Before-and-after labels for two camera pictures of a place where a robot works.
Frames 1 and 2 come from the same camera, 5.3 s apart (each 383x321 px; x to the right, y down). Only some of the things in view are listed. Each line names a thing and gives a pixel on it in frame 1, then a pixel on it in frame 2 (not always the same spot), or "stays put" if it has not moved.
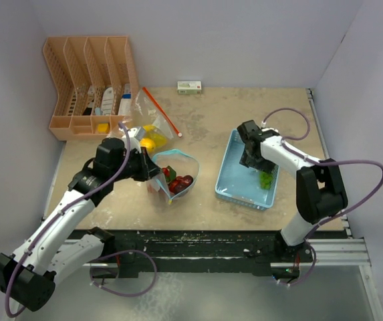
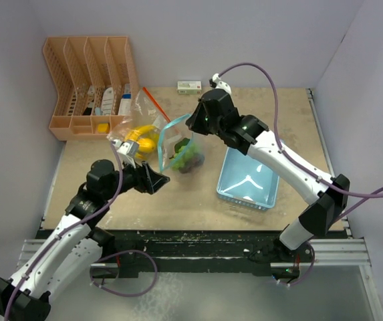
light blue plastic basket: (241, 184) stays put
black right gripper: (266, 166) → (194, 122)
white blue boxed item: (125, 103) stays put
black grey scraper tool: (88, 110) stays put
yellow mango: (148, 143) stays put
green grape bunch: (265, 179) → (187, 158)
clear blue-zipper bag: (178, 173) → (178, 150)
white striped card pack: (107, 100) stays put
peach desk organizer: (94, 78) stays put
